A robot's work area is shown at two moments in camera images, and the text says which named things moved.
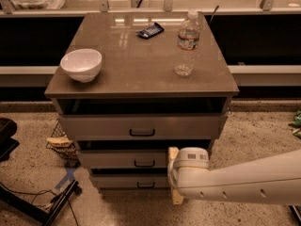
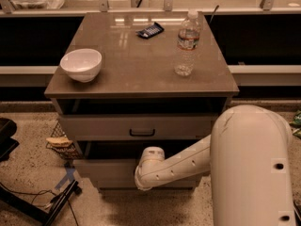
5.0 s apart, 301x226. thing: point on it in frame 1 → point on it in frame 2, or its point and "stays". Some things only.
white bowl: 82,65 stays
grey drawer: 123,158 → 120,173
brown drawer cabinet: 134,87 stays
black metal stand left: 39,211 stays
